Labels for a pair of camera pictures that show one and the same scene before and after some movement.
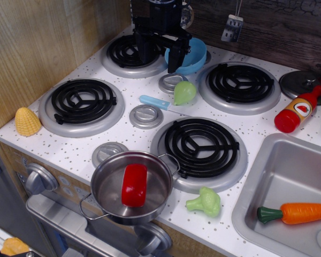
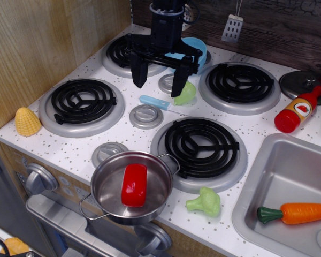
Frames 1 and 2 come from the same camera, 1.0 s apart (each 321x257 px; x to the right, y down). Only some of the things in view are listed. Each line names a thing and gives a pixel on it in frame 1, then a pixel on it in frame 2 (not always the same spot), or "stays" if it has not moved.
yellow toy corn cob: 27,123 stays
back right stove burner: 239,88 stays
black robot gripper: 162,18 -> 165,43
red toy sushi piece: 134,185 stays
